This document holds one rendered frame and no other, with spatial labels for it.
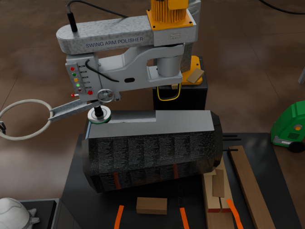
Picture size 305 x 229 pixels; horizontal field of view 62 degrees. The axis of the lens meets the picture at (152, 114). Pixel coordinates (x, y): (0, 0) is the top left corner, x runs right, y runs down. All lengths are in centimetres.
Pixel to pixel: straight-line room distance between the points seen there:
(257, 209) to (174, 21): 192
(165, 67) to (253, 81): 235
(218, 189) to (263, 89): 193
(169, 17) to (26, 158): 247
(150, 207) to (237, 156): 114
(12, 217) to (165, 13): 159
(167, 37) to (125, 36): 29
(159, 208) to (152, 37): 161
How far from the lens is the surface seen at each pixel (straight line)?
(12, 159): 358
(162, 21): 183
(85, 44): 185
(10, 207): 183
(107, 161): 230
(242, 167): 300
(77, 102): 241
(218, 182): 271
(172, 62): 202
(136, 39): 184
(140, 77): 204
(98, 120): 238
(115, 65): 202
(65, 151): 335
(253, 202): 284
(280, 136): 327
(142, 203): 266
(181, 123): 231
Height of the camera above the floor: 257
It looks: 47 degrees down
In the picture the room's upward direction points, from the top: 4 degrees counter-clockwise
